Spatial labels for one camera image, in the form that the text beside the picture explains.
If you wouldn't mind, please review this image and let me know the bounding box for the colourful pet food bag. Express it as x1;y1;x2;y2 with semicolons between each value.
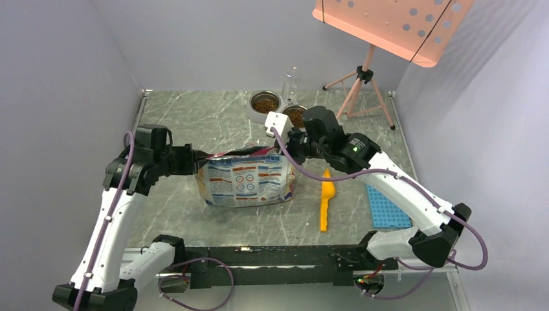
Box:
194;146;295;208

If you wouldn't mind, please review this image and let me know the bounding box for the blue building base plate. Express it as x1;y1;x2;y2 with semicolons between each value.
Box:
366;185;412;229

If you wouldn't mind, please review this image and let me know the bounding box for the yellow plastic scoop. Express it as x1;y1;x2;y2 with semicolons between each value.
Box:
319;181;336;232

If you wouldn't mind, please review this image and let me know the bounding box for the grey double pet bowl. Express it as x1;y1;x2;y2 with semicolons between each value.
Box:
247;91;307;129

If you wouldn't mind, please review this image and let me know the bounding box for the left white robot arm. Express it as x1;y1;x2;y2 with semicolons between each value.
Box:
52;124;209;310

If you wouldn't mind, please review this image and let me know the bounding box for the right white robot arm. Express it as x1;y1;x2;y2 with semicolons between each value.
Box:
264;106;471;269

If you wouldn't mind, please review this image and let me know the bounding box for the brown pet food kibble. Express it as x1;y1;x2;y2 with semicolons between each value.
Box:
251;99;307;128

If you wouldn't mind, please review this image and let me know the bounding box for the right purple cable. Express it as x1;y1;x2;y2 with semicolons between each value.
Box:
270;126;490;301

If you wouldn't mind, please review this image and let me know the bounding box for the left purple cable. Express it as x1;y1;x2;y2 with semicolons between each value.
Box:
71;130;136;311

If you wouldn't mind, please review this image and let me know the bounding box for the pink music stand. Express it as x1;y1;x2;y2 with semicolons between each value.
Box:
312;0;473;129

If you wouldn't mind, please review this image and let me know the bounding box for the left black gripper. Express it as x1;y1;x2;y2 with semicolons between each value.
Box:
153;143;213;178

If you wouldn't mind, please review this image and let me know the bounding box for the purple cable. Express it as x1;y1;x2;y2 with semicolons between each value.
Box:
270;126;490;301
71;130;136;311

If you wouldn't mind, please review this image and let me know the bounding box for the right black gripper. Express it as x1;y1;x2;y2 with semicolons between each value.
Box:
275;124;330;165

